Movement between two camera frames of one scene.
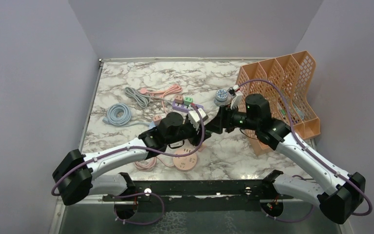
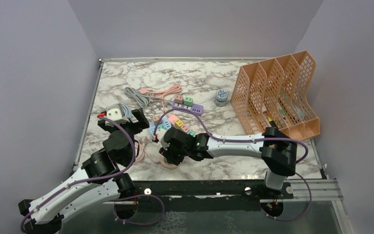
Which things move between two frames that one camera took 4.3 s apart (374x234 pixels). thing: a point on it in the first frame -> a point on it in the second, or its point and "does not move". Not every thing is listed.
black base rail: x=201 y=196 does not move
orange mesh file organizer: x=289 y=81 does not move
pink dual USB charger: x=178 y=99 does not move
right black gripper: x=223 y=120 -> x=168 y=154
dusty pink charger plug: x=157 y=119 does not move
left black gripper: x=196 y=136 -> x=142 y=123
